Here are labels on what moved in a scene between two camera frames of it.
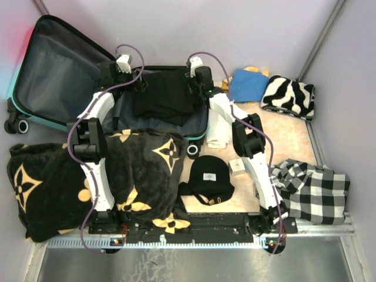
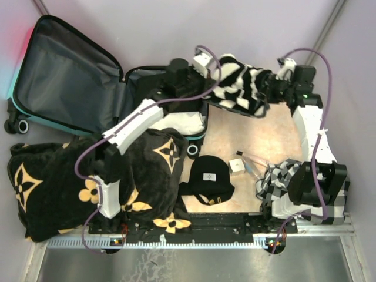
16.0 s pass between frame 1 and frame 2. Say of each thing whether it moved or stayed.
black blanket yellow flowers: stayed
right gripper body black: moved
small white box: stayed
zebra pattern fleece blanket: moved
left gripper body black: moved
